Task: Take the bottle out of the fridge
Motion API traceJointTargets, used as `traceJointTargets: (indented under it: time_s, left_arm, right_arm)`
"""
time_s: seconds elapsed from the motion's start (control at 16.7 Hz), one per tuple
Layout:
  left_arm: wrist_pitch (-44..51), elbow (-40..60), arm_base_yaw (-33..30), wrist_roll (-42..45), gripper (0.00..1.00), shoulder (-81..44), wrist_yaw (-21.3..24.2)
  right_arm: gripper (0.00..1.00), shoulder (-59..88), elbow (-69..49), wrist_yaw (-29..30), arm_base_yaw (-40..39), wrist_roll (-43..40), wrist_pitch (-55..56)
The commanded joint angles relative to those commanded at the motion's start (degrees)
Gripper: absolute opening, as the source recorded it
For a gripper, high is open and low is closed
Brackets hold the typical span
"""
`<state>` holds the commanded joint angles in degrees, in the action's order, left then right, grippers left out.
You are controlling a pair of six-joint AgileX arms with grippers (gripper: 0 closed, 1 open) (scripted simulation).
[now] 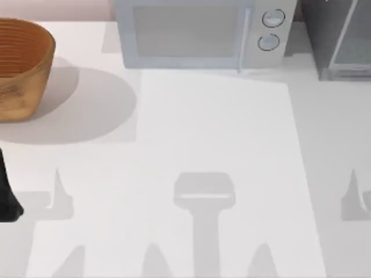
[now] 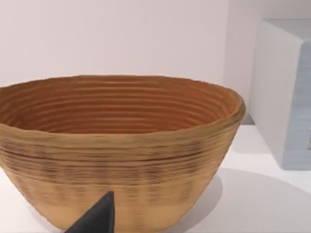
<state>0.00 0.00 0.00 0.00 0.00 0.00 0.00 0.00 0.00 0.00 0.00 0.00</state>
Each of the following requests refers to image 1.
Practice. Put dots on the pale microwave oven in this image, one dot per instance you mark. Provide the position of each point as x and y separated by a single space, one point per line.
285 23

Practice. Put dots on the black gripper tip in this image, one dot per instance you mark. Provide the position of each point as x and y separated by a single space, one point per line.
7 199

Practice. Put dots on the brown woven basket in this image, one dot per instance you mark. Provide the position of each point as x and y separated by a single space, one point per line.
26 55

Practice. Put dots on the microwave oven door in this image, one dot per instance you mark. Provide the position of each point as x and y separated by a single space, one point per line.
185 32

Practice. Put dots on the microwave knob with white top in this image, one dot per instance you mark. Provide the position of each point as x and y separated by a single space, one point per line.
273 17

